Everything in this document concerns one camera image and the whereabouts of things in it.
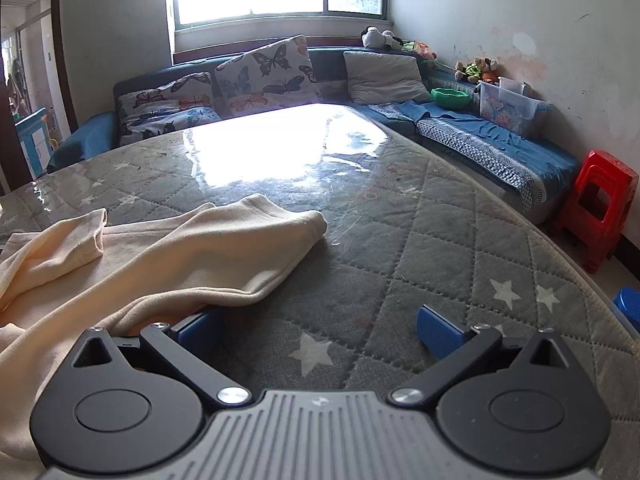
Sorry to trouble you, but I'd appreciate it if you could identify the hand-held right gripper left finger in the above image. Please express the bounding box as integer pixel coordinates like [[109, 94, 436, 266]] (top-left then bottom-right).
[[72, 307, 252, 407]]

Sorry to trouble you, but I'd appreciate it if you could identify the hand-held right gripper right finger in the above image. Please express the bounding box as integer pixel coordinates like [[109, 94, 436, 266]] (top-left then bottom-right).
[[390, 304, 574, 407]]

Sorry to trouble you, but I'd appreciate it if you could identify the cream garment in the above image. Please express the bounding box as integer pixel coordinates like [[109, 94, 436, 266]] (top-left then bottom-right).
[[0, 192, 329, 480]]

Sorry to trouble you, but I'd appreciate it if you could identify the blue plastic stool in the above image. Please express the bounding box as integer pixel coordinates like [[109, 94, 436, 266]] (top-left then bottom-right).
[[612, 287, 640, 334]]

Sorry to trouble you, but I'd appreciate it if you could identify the blue corner sofa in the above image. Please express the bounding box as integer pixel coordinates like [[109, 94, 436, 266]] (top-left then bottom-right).
[[47, 45, 584, 226]]

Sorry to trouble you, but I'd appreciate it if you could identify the red plastic stool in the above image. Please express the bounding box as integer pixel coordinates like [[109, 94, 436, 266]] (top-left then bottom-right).
[[549, 149, 640, 275]]

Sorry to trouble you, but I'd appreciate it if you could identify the clear plastic storage box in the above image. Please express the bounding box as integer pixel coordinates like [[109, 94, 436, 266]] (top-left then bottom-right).
[[477, 77, 552, 139]]

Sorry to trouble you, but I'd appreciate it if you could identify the green plastic bowl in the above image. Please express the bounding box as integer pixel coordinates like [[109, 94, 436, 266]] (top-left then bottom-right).
[[430, 87, 471, 110]]

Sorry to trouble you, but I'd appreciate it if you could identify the blue toy cabinet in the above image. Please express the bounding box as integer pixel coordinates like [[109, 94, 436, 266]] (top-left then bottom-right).
[[14, 107, 49, 179]]

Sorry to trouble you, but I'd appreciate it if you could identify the large butterfly print pillow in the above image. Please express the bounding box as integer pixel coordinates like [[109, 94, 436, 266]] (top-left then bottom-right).
[[214, 34, 322, 119]]

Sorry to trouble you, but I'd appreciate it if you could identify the grey pillow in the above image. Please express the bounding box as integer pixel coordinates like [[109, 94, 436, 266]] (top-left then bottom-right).
[[343, 50, 434, 106]]

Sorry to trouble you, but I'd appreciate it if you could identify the panda plush toy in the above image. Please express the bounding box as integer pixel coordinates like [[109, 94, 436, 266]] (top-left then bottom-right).
[[361, 26, 404, 52]]

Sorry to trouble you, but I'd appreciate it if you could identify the brown wooden door frame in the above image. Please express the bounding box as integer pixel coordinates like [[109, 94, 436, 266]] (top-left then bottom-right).
[[0, 0, 78, 196]]

